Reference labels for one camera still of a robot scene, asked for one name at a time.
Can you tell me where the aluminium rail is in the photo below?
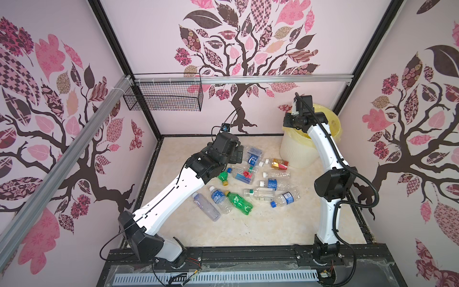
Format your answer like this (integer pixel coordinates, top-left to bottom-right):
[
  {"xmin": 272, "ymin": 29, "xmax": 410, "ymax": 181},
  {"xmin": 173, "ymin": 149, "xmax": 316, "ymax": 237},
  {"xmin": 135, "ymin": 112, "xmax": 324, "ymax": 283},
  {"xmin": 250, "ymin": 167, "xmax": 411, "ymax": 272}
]
[
  {"xmin": 135, "ymin": 74, "xmax": 354, "ymax": 85},
  {"xmin": 1, "ymin": 75, "xmax": 133, "ymax": 270}
]

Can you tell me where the green soda bottle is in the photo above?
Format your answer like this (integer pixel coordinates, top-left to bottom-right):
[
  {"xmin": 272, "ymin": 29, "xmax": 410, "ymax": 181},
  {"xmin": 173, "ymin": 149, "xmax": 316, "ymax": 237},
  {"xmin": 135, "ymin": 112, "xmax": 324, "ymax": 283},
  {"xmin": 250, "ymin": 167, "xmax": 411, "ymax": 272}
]
[
  {"xmin": 218, "ymin": 171, "xmax": 229, "ymax": 187},
  {"xmin": 224, "ymin": 191, "xmax": 253, "ymax": 215}
]

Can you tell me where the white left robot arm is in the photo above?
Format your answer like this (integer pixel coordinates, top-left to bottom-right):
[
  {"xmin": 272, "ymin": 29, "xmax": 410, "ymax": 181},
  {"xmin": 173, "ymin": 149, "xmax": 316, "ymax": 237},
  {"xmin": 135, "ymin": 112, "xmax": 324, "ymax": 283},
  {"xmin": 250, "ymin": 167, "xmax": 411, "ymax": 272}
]
[{"xmin": 118, "ymin": 132, "xmax": 243, "ymax": 267}]

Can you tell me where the black wire basket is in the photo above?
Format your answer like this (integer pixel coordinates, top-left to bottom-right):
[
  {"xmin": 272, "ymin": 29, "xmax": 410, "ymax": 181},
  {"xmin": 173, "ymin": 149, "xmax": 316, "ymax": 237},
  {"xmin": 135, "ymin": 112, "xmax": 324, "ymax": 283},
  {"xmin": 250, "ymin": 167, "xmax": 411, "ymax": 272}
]
[{"xmin": 123, "ymin": 72, "xmax": 204, "ymax": 112}]

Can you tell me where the cream bin yellow bag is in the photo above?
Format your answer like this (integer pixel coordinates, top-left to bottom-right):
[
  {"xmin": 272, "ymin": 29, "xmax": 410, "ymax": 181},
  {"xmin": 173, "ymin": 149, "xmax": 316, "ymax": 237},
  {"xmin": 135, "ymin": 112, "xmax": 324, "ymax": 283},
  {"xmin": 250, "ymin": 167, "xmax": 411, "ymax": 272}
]
[{"xmin": 280, "ymin": 104, "xmax": 343, "ymax": 169}]

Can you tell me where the aluminium rail back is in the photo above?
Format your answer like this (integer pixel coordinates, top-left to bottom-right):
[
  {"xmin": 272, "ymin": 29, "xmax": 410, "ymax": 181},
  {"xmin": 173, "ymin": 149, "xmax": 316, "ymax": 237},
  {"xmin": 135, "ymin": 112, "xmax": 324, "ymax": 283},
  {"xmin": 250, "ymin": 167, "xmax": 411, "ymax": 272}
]
[{"xmin": 135, "ymin": 74, "xmax": 354, "ymax": 85}]

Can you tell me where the clear bottle pale blue label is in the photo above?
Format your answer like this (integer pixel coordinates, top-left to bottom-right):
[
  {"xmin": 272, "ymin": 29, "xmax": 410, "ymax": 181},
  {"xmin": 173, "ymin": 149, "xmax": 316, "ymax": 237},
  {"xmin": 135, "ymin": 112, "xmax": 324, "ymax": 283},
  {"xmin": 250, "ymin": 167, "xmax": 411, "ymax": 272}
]
[{"xmin": 243, "ymin": 145, "xmax": 263, "ymax": 166}]

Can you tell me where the white vent strip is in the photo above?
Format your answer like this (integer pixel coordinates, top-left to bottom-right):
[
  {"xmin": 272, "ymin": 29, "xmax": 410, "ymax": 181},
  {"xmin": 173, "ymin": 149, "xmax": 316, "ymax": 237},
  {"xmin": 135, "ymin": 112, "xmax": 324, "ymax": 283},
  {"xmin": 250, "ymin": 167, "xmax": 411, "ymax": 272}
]
[{"xmin": 110, "ymin": 270, "xmax": 319, "ymax": 287}]

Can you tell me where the aluminium rail left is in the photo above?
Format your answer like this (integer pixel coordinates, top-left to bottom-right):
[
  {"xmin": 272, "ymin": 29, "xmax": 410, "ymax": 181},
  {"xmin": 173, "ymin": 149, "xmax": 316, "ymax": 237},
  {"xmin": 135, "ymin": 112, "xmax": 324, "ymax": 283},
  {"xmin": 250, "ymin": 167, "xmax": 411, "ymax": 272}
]
[{"xmin": 1, "ymin": 75, "xmax": 133, "ymax": 270}]

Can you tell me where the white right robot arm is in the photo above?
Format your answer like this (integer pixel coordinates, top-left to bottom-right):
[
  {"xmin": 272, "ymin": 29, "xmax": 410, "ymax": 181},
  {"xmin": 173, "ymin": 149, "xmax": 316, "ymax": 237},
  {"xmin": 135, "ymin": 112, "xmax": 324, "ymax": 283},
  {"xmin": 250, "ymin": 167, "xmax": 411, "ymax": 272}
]
[{"xmin": 283, "ymin": 93, "xmax": 355, "ymax": 264}]

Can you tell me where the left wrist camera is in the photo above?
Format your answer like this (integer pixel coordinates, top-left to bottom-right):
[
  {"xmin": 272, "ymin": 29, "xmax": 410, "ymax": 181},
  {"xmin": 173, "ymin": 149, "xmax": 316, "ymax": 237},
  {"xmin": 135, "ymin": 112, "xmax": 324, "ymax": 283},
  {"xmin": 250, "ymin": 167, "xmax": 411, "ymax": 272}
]
[{"xmin": 220, "ymin": 123, "xmax": 231, "ymax": 132}]

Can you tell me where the frosted clear bottle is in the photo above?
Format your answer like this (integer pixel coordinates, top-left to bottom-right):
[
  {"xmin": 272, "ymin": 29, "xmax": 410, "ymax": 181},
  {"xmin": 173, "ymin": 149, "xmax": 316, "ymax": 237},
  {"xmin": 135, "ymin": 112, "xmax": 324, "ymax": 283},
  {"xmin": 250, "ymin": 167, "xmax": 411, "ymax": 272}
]
[{"xmin": 192, "ymin": 193, "xmax": 221, "ymax": 222}]

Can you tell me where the bottle blue label white cap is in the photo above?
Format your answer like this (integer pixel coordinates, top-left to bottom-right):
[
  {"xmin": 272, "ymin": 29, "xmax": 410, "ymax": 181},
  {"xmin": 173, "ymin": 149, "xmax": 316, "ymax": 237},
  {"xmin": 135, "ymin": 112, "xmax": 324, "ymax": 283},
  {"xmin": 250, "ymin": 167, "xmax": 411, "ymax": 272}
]
[{"xmin": 259, "ymin": 178, "xmax": 292, "ymax": 191}]

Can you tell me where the clear bottle green cap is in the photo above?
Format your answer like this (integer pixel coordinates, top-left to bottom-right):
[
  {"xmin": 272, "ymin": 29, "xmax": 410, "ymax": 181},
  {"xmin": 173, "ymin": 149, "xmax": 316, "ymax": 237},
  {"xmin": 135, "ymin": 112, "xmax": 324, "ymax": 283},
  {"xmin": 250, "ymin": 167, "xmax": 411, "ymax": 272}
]
[{"xmin": 243, "ymin": 187, "xmax": 276, "ymax": 201}]

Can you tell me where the Fiji bottle red flower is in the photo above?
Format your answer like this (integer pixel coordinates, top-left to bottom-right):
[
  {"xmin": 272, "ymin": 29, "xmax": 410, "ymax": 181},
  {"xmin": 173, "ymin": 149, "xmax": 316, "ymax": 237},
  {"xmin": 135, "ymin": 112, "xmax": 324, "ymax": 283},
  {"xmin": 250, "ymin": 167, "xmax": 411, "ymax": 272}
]
[{"xmin": 227, "ymin": 166, "xmax": 258, "ymax": 185}]

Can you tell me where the red yellow label bottle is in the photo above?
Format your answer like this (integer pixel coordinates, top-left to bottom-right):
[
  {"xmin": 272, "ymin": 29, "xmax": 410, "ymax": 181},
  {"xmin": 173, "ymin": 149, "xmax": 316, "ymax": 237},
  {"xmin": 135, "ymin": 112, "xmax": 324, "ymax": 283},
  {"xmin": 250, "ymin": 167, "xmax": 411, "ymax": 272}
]
[{"xmin": 265, "ymin": 159, "xmax": 289, "ymax": 171}]

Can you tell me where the black base frame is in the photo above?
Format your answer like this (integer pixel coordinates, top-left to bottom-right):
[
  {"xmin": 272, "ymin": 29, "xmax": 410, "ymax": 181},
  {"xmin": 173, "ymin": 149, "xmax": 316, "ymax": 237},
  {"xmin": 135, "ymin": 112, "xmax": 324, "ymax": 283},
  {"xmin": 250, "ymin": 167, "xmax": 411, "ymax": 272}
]
[{"xmin": 97, "ymin": 243, "xmax": 407, "ymax": 287}]

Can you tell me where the clear crushed bottle white cap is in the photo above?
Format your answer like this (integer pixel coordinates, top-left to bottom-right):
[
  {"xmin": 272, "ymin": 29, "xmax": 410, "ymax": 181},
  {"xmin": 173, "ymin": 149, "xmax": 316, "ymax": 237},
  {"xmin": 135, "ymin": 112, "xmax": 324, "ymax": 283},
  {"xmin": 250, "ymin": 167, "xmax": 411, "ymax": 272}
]
[{"xmin": 262, "ymin": 170, "xmax": 291, "ymax": 179}]

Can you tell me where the small bottle blue cap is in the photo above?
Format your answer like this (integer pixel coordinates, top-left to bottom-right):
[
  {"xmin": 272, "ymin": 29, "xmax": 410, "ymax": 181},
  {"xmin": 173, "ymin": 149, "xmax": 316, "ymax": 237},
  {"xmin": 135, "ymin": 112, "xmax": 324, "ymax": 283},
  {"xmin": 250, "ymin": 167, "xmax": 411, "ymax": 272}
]
[{"xmin": 270, "ymin": 190, "xmax": 300, "ymax": 208}]

